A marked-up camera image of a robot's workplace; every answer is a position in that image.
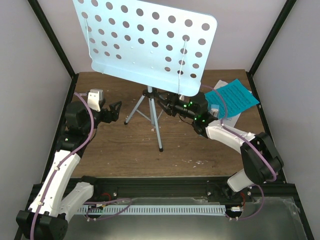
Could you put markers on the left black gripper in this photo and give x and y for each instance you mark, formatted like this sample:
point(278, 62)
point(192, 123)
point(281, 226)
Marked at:
point(114, 115)

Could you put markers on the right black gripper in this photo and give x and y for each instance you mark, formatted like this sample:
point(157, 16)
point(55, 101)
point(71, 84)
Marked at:
point(170, 108)

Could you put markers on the light blue music stand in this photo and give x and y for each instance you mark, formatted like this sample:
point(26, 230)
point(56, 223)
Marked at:
point(159, 46)

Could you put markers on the white sheet music page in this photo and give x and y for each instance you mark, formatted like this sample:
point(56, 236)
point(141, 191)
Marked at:
point(232, 120)

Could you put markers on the blue sheet music page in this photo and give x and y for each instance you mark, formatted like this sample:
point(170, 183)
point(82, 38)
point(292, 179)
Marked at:
point(248, 100)

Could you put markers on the blue metronome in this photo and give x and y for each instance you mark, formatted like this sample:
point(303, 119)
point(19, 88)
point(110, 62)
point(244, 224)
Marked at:
point(214, 108)

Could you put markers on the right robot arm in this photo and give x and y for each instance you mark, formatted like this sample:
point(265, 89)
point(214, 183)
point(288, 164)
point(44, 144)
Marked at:
point(260, 158)

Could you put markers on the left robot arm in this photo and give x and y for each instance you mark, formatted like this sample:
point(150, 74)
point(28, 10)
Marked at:
point(48, 216)

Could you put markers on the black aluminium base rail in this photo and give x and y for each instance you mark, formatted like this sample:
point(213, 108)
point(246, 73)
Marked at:
point(214, 189)

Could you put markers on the left black frame post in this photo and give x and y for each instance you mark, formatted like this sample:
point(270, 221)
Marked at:
point(41, 16)

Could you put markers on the black frame post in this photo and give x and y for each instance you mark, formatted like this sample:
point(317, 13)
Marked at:
point(280, 20)
point(41, 16)

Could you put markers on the light blue slotted cable duct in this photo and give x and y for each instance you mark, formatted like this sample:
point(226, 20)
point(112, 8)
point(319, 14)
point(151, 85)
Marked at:
point(202, 210)

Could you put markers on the right black frame post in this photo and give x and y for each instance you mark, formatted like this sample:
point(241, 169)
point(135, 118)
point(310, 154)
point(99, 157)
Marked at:
point(280, 20)

